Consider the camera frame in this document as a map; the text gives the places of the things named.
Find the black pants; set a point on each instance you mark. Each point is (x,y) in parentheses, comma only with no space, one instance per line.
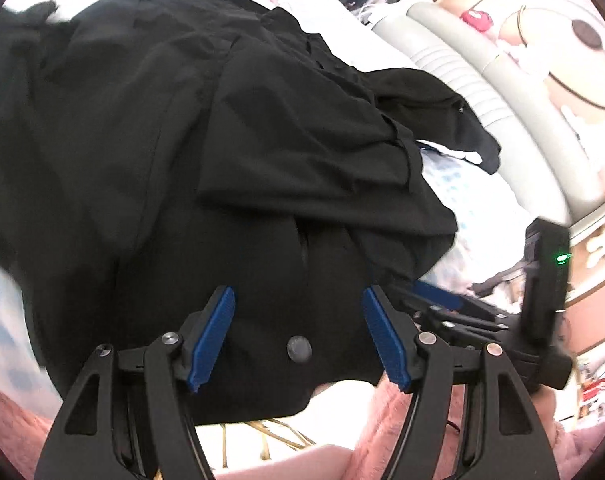
(107,160)

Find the white gold-lined cloth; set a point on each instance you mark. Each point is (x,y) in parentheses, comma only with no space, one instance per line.
(282,427)

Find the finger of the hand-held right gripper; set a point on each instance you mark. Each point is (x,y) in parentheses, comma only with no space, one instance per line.
(472,332)
(442,296)

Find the black snap garment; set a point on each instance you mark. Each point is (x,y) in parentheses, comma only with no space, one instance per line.
(432,105)

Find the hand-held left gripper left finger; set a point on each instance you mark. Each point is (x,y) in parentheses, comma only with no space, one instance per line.
(210,340)

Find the red plush toy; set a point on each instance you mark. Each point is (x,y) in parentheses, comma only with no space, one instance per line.
(477,20)

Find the black belt-loop garment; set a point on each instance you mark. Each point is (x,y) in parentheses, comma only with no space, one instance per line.
(307,160)

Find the pink fluffy cloth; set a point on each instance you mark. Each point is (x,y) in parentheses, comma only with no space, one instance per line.
(12,430)

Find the printed blanket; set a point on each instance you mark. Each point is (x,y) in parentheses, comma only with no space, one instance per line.
(482,195)

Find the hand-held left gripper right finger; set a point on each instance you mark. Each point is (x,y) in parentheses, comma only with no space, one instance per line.
(387,340)

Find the grey padded bed frame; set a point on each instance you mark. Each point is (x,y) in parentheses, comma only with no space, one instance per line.
(507,110)

